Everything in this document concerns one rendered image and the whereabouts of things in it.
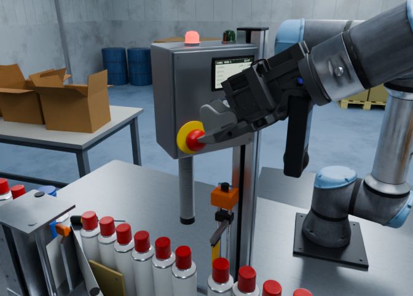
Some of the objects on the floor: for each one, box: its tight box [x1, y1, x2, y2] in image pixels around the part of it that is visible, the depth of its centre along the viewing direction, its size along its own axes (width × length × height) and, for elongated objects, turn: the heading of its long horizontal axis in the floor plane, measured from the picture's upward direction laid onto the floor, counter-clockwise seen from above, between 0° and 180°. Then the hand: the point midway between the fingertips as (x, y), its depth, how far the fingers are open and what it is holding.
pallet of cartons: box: [337, 84, 388, 110], centre depth 565 cm, size 91×122×72 cm
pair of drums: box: [101, 47, 152, 86], centre depth 699 cm, size 64×106×76 cm, turn 73°
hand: (206, 141), depth 52 cm, fingers closed
